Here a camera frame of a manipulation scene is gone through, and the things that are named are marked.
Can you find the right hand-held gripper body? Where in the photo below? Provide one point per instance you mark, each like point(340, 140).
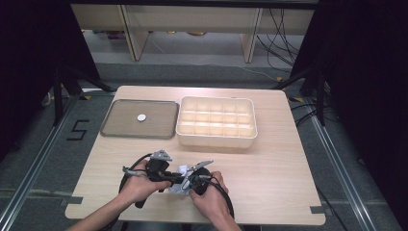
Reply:
point(200, 183)

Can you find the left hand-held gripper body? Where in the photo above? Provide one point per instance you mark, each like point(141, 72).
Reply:
point(157, 168)

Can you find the white sock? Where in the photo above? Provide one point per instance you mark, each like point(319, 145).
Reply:
point(183, 169)

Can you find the cream compartment box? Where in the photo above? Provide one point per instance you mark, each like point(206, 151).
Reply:
point(216, 120)

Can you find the person's right hand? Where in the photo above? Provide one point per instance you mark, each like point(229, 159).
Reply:
point(213, 200)

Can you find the person's left hand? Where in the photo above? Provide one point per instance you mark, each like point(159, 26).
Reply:
point(138, 187)

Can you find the grey brown tray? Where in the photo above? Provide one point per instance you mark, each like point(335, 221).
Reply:
point(128, 125)

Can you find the small white round disc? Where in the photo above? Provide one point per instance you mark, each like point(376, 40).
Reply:
point(141, 117)

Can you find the grey tape strip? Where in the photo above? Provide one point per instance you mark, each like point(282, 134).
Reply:
point(317, 210)
point(72, 200)

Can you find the black metal stand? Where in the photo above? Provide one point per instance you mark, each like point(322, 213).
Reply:
point(320, 96)
point(58, 96)

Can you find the light wooden desk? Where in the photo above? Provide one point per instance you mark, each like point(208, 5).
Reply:
point(192, 19)

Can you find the black curtain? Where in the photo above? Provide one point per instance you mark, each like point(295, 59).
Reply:
point(32, 64)
point(369, 80)

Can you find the aluminium floor rail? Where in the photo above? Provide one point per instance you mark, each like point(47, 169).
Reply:
point(35, 166)
point(340, 173)

